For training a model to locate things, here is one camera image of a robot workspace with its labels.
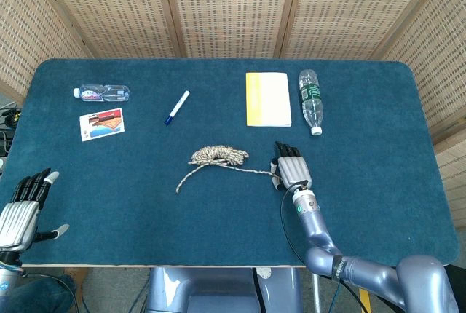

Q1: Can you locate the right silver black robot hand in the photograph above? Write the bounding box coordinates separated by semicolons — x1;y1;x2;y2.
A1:
269;140;313;192

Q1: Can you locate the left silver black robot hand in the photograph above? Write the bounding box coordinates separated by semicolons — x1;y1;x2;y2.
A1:
0;167;70;254

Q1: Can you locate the beige braided rope bundle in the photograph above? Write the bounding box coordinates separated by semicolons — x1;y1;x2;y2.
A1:
175;144;281;194

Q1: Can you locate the clear bottle with green label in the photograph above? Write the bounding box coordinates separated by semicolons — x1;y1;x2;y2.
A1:
298;68;325;136

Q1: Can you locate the yellow and white booklet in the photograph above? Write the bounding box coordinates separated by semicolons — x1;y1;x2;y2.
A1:
245;71;293;128

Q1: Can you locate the blue felt table cover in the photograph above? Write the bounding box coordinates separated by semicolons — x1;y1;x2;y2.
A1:
0;58;460;269

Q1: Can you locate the silver metal table leg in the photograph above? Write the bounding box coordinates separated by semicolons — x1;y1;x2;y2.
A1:
312;267;322;313

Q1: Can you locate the illustrated picture card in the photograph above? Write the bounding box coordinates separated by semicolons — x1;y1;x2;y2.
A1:
79;107;125;143

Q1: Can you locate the white marker with blue cap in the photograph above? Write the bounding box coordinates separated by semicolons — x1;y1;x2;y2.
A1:
163;90;191;126

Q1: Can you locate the blue-grey robot torso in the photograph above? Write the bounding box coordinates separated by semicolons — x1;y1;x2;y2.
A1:
145;267;303;313

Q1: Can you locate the clear bottle with red label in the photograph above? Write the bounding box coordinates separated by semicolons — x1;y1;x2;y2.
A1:
73;84;130;103

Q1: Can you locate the woven bamboo screen panel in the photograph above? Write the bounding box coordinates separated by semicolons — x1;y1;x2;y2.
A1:
435;138;466;236
152;0;307;60
0;0;95;105
378;0;466;146
25;0;186;60
275;0;459;61

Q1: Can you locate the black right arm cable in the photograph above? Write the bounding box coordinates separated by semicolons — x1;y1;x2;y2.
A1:
280;183;368;313

